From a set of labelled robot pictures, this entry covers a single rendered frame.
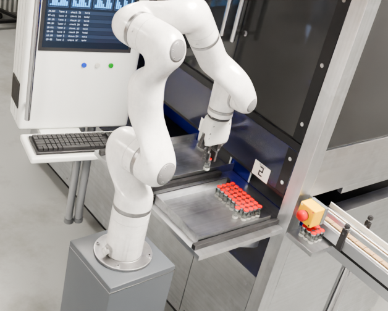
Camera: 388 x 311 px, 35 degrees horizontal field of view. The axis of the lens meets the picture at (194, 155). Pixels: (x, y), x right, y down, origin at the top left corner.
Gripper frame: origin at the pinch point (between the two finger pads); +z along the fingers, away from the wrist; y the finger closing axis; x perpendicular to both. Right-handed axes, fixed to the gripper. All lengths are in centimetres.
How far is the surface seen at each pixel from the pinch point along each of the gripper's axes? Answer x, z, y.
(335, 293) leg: 40, 46, -42
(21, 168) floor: -171, 114, -15
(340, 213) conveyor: 27, 19, -48
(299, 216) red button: 25.7, 14.6, -24.4
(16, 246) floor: -103, 114, 18
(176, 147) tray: -43, 26, -23
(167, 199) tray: -12.0, 25.5, 3.7
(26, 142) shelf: -76, 33, 30
